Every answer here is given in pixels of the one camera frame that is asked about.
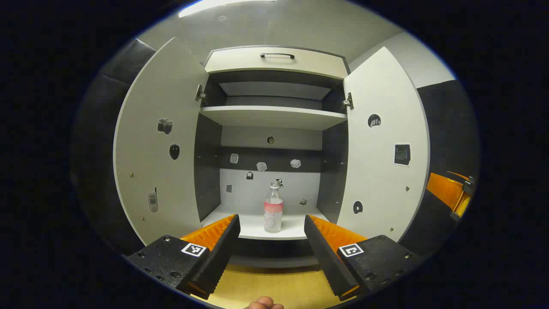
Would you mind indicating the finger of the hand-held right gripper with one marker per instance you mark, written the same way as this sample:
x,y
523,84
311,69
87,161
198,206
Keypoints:
x,y
444,189

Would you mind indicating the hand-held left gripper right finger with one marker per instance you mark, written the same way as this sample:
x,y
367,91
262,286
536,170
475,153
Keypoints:
x,y
328,262

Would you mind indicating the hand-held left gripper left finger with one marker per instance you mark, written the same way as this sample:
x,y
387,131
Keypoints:
x,y
218,257

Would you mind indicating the grey cabinet door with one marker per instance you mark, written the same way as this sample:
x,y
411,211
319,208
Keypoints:
x,y
377,171
158,171

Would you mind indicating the clear plastic bottle pink label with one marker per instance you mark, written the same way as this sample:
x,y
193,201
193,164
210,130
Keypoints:
x,y
273,214

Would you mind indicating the metal door hinge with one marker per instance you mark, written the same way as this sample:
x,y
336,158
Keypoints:
x,y
200,93
348,101

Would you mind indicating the grey cabinet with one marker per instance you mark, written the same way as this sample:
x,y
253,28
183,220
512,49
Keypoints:
x,y
274,116

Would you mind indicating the grey cabinet drawer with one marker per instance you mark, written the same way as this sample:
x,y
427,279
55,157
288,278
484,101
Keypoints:
x,y
240,62

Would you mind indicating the black backdrop cloth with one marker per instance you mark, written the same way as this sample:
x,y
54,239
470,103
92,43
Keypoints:
x,y
107,107

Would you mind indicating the ceiling light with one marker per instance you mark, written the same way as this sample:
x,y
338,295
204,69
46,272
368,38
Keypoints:
x,y
206,6

